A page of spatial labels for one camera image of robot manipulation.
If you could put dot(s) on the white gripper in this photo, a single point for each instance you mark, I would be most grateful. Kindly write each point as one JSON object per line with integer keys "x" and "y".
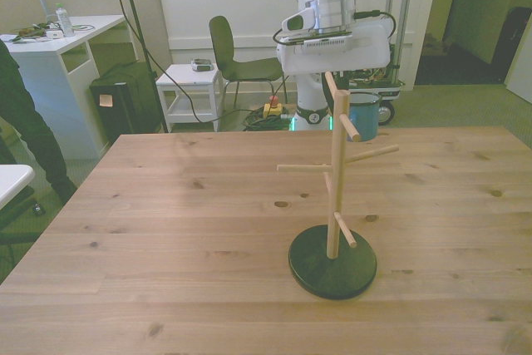
{"x": 370, "y": 51}

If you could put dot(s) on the blue enamel mug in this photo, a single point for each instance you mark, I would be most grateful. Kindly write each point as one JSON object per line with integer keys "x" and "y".
{"x": 365, "y": 118}

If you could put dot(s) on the wooden mug tree black base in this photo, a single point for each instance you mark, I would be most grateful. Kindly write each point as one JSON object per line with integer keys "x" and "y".
{"x": 332, "y": 267}

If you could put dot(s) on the white wheeled cart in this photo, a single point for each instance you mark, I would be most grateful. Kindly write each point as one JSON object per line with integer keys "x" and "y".
{"x": 386, "y": 111}

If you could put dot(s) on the yellow emergency stop button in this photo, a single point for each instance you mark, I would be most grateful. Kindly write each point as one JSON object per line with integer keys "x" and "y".
{"x": 273, "y": 107}

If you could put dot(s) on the aluminium profile pole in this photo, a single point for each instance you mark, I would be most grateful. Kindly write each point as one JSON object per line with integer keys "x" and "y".
{"x": 405, "y": 6}

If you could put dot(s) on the dark moulded chair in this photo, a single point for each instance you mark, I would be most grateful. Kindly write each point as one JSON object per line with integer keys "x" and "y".
{"x": 226, "y": 51}

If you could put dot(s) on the grey handheld device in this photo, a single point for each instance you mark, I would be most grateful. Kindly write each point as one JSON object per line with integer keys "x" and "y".
{"x": 202, "y": 65}

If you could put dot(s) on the small white side table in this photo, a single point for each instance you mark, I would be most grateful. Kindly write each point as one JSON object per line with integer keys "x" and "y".
{"x": 187, "y": 78}

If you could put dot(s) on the black tripod stand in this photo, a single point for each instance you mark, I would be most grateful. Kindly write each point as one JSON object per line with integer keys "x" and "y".
{"x": 139, "y": 39}

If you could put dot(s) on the black box case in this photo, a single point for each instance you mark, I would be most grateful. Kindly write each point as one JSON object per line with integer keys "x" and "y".
{"x": 120, "y": 101}

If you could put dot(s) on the clear plastic bottle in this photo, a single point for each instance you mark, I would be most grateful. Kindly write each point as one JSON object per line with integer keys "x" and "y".
{"x": 65, "y": 20}

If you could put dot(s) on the small white box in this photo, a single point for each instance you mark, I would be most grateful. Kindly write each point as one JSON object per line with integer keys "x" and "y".
{"x": 53, "y": 34}

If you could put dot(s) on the white desk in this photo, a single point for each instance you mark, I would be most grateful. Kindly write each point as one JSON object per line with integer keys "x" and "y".
{"x": 41, "y": 76}

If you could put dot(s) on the person in dark clothes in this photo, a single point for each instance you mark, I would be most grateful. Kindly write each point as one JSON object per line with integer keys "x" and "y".
{"x": 29, "y": 122}

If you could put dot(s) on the white rounded table top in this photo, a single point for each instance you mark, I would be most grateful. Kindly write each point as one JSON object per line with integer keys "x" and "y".
{"x": 12, "y": 180}

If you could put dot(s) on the white vented wrist camera box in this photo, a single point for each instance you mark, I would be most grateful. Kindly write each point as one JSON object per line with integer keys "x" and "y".
{"x": 328, "y": 42}

